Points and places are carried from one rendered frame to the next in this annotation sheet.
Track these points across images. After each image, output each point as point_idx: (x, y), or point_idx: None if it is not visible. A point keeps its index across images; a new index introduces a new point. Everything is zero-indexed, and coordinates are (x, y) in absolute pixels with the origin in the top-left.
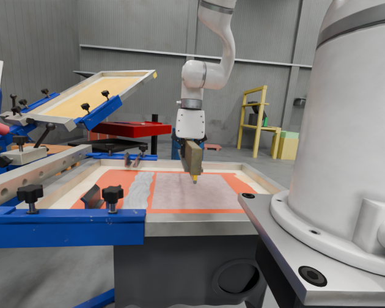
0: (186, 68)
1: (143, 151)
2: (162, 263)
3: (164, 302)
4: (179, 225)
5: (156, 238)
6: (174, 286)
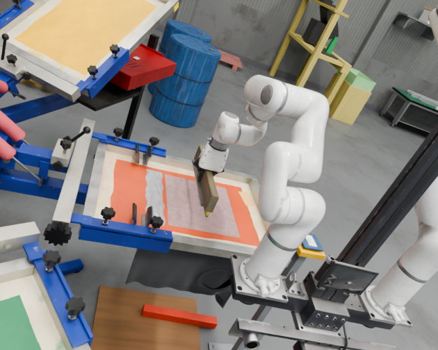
0: (224, 133)
1: (153, 144)
2: (168, 261)
3: (160, 284)
4: (192, 246)
5: None
6: (170, 276)
